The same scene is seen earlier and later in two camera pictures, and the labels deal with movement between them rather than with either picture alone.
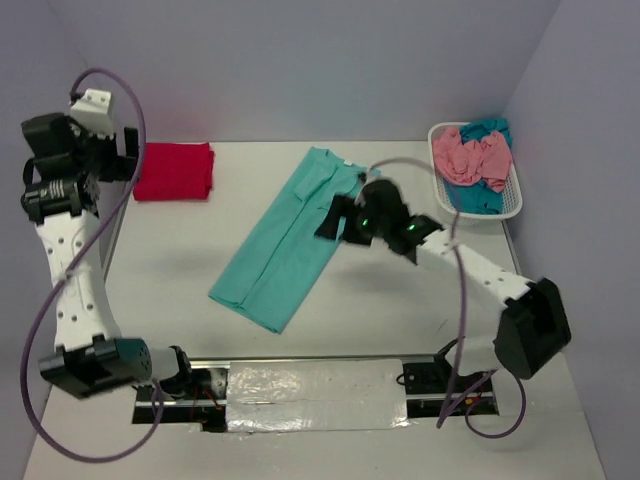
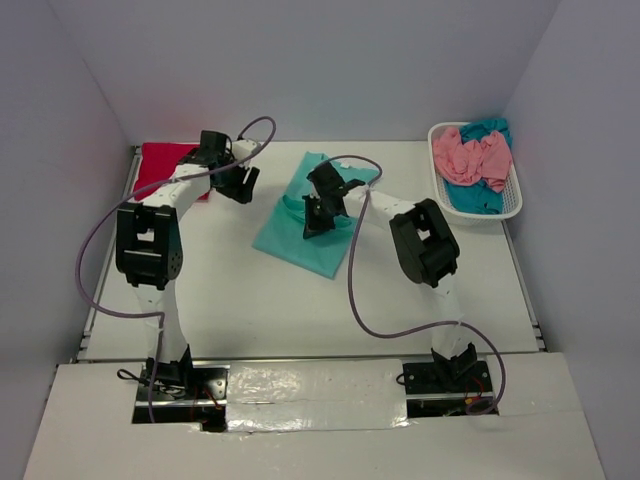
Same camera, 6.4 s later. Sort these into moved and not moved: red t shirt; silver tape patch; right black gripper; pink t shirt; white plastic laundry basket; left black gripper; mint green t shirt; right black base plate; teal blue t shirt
Moved: right black gripper; mint green t shirt; left black gripper
Not moved: red t shirt; pink t shirt; white plastic laundry basket; teal blue t shirt; silver tape patch; right black base plate
